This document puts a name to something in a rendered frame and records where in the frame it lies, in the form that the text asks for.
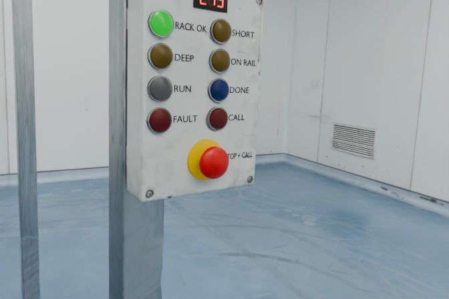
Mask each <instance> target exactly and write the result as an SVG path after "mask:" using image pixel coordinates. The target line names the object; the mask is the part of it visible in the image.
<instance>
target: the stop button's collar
mask: <svg viewBox="0 0 449 299"><path fill-rule="evenodd" d="M213 146H216V147H220V146H219V144H218V143H216V142H215V141H213V140H211V139H203V140H200V141H198V142H197V143H196V144H194V145H193V147H192V148H191V150H190V152H189V154H188V159H187V165H188V169H189V172H190V173H191V174H192V175H193V176H194V177H195V178H197V179H200V180H208V179H209V178H207V177H205V176H204V175H203V174H202V172H201V171H200V165H199V163H200V158H201V156H202V154H203V153H204V151H205V150H207V149H208V148H210V147H213Z"/></svg>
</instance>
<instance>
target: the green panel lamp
mask: <svg viewBox="0 0 449 299"><path fill-rule="evenodd" d="M150 22H151V27H152V29H153V31H154V32H155V33H156V34H158V35H161V36H165V35H168V34H169V33H170V32H171V31H172V28H173V21H172V18H171V16H170V15H169V14H168V13H167V12H165V11H157V12H155V13H154V14H153V15H152V17H151V21H150Z"/></svg>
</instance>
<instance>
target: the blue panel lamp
mask: <svg viewBox="0 0 449 299"><path fill-rule="evenodd" d="M228 92H229V87H228V85H227V83H226V82H225V81H223V80H221V79H218V80H216V81H214V82H213V83H212V85H211V88H210V93H211V95H212V97H213V98H214V99H215V100H217V101H221V100H223V99H224V98H225V97H226V96H227V95H228Z"/></svg>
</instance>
